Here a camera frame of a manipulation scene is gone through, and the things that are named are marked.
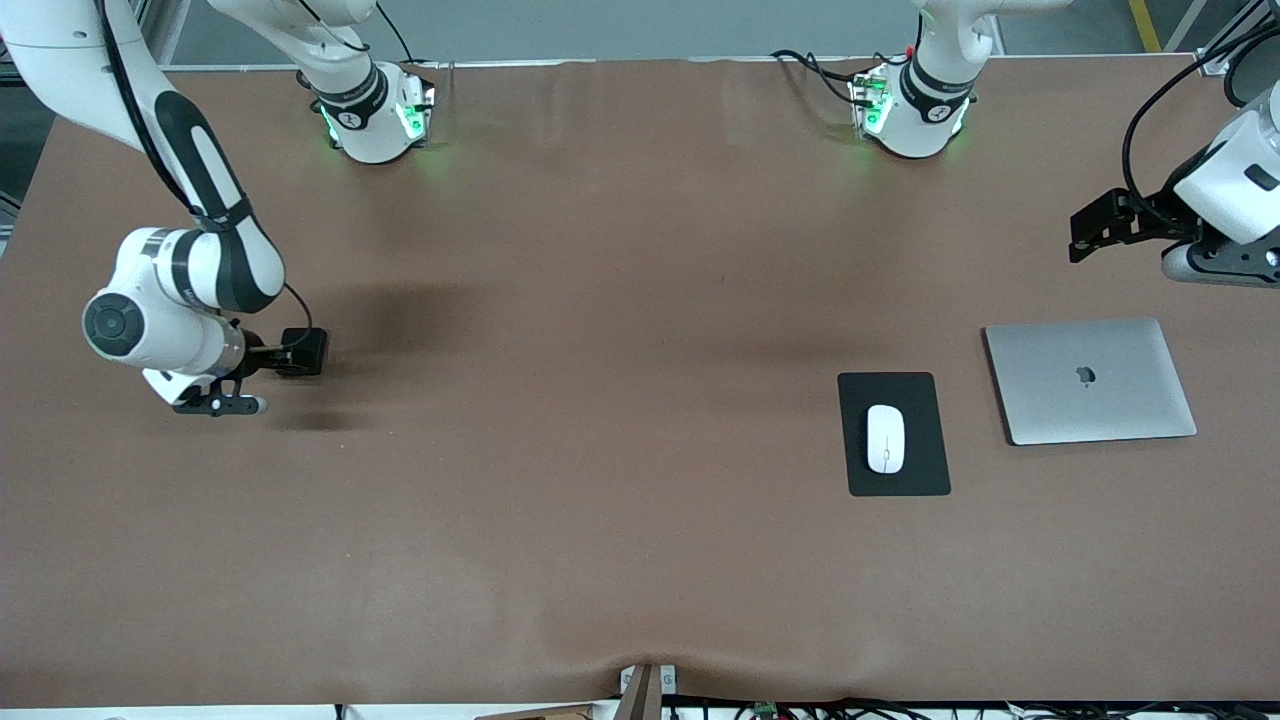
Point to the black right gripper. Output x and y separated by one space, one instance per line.
262 357

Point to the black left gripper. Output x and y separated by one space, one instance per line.
1150 217

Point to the black phone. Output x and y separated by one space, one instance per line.
308 352

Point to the white computer mouse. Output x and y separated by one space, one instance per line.
885 440

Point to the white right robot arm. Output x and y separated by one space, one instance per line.
200 270

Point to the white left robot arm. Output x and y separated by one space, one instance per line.
925 100

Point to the black mouse pad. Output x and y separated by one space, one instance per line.
925 470

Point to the silver laptop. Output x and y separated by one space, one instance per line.
1090 400

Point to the brown table cloth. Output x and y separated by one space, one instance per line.
640 550

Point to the small green circuit board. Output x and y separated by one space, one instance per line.
767 711

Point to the aluminium frame profile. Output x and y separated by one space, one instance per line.
1215 62
150 25

